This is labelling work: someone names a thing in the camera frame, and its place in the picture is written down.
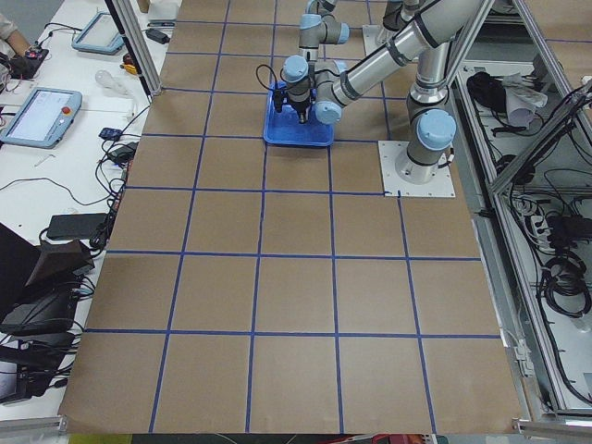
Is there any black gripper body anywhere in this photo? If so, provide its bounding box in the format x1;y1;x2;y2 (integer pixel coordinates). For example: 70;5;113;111
290;97;311;114

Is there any blue plastic tray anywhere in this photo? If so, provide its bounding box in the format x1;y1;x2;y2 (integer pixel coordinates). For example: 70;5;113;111
263;92;334;148

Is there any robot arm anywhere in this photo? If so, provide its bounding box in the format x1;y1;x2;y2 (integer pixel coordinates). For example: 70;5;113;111
299;1;413;64
271;0;491;185

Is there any gloved person hand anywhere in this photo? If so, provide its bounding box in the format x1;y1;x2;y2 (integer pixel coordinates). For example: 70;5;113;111
1;53;38;82

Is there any blue small device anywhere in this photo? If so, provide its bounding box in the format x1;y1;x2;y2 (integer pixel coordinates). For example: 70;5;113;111
99;127;123;142

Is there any teach pendant far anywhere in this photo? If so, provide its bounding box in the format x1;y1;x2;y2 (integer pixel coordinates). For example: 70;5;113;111
71;11;124;56

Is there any teach pendant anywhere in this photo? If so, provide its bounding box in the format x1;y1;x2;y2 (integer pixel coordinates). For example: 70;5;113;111
1;87;82;149
71;11;124;56

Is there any teach pendant near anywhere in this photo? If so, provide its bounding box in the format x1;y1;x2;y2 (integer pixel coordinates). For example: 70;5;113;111
1;87;82;149

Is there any black power brick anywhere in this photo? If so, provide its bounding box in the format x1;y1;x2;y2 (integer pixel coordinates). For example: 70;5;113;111
46;213;107;241

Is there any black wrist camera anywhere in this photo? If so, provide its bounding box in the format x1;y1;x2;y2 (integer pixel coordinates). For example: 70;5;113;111
272;88;287;113

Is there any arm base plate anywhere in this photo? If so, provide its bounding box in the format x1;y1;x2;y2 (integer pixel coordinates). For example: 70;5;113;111
363;25;395;56
377;141;455;198

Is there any aluminium frame post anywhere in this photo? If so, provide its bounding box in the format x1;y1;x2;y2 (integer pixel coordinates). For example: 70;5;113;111
105;0;162;97

